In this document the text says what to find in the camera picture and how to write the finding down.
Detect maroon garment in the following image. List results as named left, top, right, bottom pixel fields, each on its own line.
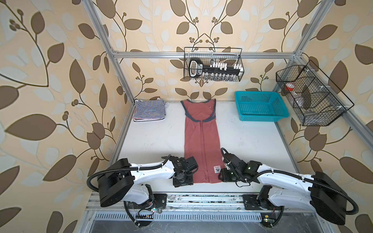
left=181, top=99, right=225, bottom=183

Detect blue white striped tank top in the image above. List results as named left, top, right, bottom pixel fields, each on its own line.
left=133, top=99, right=166, bottom=122

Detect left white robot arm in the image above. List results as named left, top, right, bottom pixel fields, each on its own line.
left=87, top=155, right=199, bottom=207

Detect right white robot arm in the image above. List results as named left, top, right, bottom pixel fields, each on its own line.
left=218, top=160, right=350, bottom=225

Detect teal plastic basket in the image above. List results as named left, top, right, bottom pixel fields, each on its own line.
left=235, top=91, right=289, bottom=122

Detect red capped clear bottle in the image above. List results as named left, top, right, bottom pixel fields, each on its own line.
left=285, top=83, right=304, bottom=107

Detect black socket tool set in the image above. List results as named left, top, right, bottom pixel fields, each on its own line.
left=186, top=58, right=244, bottom=82

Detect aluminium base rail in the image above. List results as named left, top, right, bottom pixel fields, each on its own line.
left=85, top=193, right=326, bottom=224

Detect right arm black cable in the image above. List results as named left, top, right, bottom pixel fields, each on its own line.
left=220, top=147, right=359, bottom=228

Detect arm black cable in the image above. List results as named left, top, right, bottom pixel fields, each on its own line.
left=220, top=147, right=359, bottom=228
left=86, top=154, right=173, bottom=228

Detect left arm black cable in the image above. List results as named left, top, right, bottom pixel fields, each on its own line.
left=86, top=154, right=173, bottom=228

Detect black wire basket right wall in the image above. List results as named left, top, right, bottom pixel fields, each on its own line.
left=276, top=60, right=355, bottom=126

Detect black wire basket wall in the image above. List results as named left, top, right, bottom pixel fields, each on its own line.
left=276, top=60, right=355, bottom=126
left=183, top=47, right=245, bottom=82

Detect black wire basket back wall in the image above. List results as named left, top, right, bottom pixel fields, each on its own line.
left=183, top=47, right=245, bottom=82

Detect aluminium frame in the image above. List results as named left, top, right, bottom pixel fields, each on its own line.
left=81, top=0, right=373, bottom=152

